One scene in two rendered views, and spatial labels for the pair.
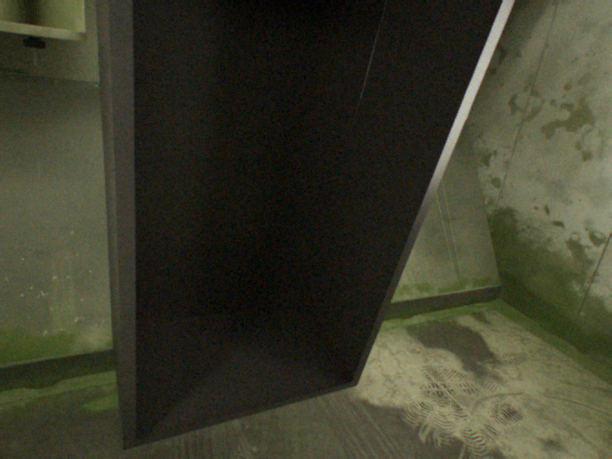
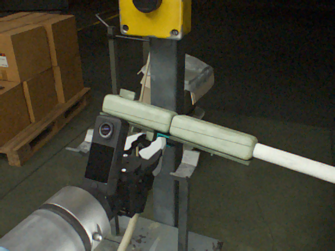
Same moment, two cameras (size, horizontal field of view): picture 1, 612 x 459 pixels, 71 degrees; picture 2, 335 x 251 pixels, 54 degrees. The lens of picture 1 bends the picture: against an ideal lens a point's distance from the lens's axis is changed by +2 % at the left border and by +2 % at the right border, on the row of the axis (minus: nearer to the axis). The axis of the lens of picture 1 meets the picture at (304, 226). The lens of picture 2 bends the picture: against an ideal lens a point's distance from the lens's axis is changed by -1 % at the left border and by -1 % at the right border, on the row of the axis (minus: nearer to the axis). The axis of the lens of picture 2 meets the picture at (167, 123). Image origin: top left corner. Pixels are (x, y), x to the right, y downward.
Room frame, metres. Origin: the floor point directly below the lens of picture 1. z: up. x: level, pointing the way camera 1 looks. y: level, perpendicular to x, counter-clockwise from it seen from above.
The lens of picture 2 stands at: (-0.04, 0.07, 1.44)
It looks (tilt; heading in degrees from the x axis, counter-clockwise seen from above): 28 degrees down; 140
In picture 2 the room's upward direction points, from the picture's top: straight up
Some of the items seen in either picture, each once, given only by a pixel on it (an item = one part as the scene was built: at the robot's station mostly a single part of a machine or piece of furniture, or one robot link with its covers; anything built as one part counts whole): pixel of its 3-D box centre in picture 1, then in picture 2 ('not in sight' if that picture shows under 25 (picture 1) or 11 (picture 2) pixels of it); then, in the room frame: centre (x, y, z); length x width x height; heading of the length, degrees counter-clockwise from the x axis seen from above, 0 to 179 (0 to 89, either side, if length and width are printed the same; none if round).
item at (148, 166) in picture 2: not in sight; (142, 162); (-0.41, 0.33, 1.12); 0.09 x 0.05 x 0.02; 106
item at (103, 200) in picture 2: not in sight; (110, 190); (-0.40, 0.26, 1.10); 0.12 x 0.08 x 0.09; 114
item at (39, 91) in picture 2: not in sight; (28, 92); (-2.80, 0.84, 0.33); 0.38 x 0.29 x 0.36; 128
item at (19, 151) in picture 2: not in sight; (22, 115); (-2.91, 0.78, 0.07); 1.20 x 0.80 x 0.14; 125
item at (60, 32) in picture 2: not in sight; (52, 39); (-2.97, 1.19, 0.69); 0.38 x 0.29 x 0.36; 124
